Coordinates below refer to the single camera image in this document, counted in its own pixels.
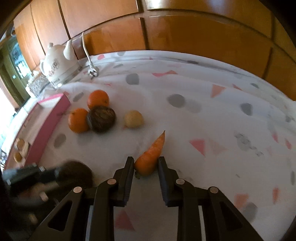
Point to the small round snacks in box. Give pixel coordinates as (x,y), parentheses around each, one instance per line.
(22,148)

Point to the far orange tangerine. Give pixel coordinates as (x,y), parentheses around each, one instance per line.
(98,98)

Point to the dark brown round fruit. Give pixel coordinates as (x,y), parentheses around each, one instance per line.
(101,119)

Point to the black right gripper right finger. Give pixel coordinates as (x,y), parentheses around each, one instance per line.
(203,214)

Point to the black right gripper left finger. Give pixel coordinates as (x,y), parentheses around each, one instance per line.
(88,214)

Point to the clear crystal glass container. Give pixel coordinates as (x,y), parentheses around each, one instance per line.
(36,84)

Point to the pale yellow round fruit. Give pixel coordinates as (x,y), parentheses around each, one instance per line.
(133,119)

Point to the orange carrot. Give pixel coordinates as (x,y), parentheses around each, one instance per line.
(146,164)

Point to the patterned white tablecloth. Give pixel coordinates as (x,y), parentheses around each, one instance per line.
(224,127)

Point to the near orange tangerine with stem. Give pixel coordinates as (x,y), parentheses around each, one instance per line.
(77,120)

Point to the wooden panelled cabinet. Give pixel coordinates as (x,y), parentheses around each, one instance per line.
(245,34)

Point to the white ceramic electric kettle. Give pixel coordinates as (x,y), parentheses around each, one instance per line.
(60,64)

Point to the pink and white box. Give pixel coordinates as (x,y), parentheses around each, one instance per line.
(37,128)

